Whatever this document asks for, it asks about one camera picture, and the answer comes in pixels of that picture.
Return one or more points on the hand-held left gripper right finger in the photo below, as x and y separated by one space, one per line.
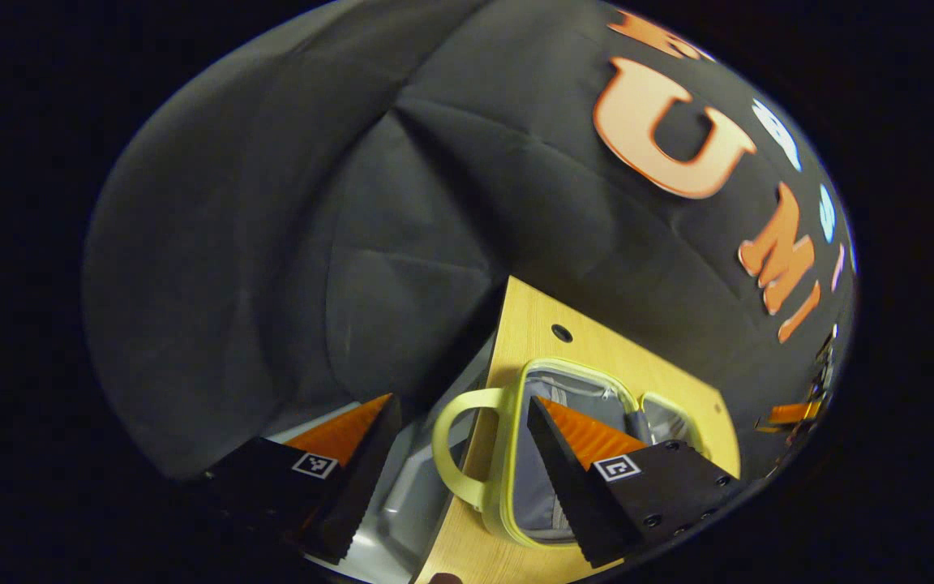
572 495

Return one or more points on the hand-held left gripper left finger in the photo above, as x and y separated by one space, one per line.
362 495

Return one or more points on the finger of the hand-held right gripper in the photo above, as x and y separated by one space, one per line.
826 365
795 414

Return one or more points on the pale yellow suitcase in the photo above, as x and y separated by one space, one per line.
530 499

